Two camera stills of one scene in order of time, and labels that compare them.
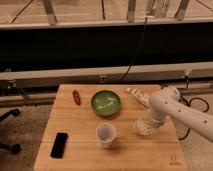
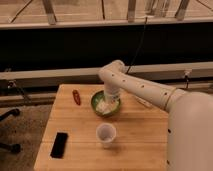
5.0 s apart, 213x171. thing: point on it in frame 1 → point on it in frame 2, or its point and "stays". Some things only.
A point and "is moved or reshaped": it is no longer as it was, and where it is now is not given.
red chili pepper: x=76 y=96 stays
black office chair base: x=16 y=148 stays
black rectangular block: x=59 y=146 stays
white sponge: x=140 y=96 is moved or reshaped
